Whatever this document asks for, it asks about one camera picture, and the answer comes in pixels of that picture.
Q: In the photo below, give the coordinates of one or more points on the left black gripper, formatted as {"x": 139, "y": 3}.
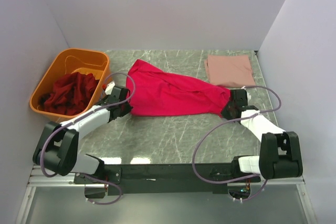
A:
{"x": 123, "y": 102}

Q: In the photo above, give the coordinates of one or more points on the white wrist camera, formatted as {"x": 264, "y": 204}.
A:
{"x": 248, "y": 93}
{"x": 107, "y": 88}

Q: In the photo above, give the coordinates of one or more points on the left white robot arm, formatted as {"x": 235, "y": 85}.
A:
{"x": 58, "y": 143}

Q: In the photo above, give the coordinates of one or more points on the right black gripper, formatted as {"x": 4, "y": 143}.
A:
{"x": 231, "y": 107}

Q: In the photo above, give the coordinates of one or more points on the black base beam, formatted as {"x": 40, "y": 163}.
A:
{"x": 173, "y": 178}

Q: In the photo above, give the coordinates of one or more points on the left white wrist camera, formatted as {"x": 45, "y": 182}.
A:
{"x": 107, "y": 88}

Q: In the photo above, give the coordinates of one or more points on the bright pink t shirt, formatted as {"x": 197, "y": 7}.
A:
{"x": 159, "y": 93}

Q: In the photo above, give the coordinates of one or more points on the folded light pink t shirt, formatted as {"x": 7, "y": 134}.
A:
{"x": 229, "y": 71}

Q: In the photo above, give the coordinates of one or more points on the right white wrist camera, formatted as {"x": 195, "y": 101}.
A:
{"x": 248, "y": 93}

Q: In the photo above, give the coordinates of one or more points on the orange plastic basket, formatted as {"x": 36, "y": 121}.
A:
{"x": 72, "y": 60}

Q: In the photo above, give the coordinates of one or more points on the dark red t shirt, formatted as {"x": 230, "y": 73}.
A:
{"x": 70, "y": 95}

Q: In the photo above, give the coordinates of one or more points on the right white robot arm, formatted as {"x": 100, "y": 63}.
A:
{"x": 280, "y": 154}

